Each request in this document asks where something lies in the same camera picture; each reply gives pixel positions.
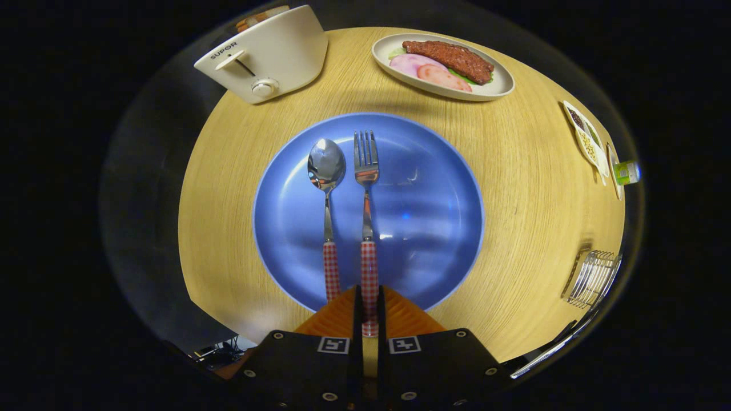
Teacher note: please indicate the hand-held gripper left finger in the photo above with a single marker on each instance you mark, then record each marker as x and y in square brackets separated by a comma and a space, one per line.
[308, 377]

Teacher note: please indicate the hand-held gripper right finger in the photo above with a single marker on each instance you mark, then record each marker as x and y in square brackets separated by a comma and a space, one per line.
[440, 377]

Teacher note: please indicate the silver metal bar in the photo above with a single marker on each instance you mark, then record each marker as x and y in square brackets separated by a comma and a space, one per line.
[548, 351]

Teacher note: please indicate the round blue plate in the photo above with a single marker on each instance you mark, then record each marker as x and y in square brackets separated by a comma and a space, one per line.
[422, 217]

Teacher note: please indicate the silver metal cutlery rack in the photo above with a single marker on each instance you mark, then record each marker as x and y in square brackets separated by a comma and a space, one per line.
[594, 279]

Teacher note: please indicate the small white dish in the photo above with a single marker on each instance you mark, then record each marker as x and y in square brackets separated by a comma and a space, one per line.
[612, 165]

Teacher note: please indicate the pile of yellow beans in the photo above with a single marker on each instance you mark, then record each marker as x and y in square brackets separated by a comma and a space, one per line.
[588, 147]

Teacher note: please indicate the small green label bottle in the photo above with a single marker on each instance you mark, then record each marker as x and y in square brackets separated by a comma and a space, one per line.
[627, 173]

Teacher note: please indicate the white divided bean tray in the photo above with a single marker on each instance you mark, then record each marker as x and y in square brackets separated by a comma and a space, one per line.
[583, 132]

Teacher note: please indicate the pile of brown beans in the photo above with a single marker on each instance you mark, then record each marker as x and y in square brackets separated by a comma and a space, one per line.
[577, 119]

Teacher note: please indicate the oval beige food plate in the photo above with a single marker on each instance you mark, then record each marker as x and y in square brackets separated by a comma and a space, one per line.
[497, 85]

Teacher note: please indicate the reddish pink ham slice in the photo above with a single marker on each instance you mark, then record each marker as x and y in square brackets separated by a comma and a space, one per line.
[442, 77]

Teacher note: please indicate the pale pink ham slice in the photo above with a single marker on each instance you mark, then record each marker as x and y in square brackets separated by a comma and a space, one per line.
[408, 64]

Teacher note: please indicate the brown steak piece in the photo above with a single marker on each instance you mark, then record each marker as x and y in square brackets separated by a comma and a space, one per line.
[451, 57]

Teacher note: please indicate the green lettuce leaf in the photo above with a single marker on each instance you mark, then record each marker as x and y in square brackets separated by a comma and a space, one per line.
[396, 53]

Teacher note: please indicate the cream white toaster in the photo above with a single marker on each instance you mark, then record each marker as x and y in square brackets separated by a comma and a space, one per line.
[280, 51]

